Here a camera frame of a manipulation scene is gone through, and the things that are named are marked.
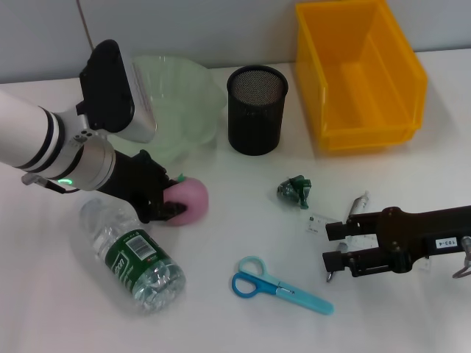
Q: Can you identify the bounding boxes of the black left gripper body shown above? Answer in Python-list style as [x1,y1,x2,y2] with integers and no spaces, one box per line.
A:
[97,150,169,224]

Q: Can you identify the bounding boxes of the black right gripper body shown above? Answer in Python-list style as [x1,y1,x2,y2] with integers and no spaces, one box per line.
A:
[378,204,471,274]

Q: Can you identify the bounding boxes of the pink peach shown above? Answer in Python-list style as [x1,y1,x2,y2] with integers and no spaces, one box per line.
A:
[163,176,210,227]

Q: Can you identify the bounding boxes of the clear water bottle green label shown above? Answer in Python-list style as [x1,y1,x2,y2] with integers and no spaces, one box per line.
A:
[79,196,186,315]

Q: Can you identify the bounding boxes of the green plastic wrapper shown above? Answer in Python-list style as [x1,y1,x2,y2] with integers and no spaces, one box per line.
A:
[275,175,314,210]

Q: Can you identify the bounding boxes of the silver grey pen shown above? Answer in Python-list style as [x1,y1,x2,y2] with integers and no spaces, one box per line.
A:
[326,190,370,283]

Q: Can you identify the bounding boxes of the green translucent wavy fruit plate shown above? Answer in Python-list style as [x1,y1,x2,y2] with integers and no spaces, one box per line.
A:
[110,54,228,166]

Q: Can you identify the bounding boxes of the blue scissors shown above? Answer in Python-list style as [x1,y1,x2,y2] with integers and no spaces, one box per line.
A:
[231,256,335,315]

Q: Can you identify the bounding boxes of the black mesh pen holder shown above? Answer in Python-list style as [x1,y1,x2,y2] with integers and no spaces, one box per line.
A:
[226,65,290,157]

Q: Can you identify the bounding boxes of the yellow plastic bin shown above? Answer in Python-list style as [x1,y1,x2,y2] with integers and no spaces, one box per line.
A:
[294,0,429,151]

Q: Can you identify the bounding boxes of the right arm cable silver connector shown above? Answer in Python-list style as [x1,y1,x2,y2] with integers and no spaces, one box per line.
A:
[453,235,471,279]

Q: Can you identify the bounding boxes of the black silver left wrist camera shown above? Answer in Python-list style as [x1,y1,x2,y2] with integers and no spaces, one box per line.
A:
[79,39,158,143]

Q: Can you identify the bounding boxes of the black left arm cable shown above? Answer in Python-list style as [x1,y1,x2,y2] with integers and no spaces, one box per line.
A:
[21,173,82,194]

